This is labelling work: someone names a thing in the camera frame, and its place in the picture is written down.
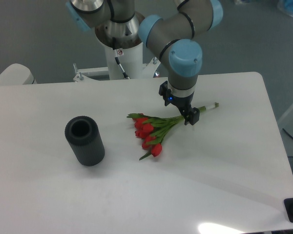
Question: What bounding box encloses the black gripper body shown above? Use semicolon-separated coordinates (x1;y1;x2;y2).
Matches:
168;94;194;114

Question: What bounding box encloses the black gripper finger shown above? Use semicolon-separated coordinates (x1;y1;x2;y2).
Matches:
159;81;172;106
182;106;200;125

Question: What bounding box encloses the red tulip bouquet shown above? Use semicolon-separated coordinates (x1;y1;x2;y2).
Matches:
127;102;219;160

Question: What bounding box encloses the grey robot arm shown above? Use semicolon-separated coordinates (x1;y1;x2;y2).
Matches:
66;0;223;125

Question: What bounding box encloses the black ribbed cylindrical vase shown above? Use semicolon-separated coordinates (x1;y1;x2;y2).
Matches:
64;116;105;166

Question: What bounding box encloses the white rounded chair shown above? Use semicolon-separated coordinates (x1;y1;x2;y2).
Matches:
0;63;37;86

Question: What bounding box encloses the white metal base frame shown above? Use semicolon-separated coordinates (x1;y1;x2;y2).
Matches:
73;57;161;82

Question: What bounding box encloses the black pedestal cable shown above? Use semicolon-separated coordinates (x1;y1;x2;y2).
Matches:
114;57;130;80

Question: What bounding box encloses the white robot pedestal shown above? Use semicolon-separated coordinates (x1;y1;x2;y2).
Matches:
95;14;149;80

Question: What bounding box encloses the black floor cable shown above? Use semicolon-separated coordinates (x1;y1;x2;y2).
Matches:
282;128;293;143

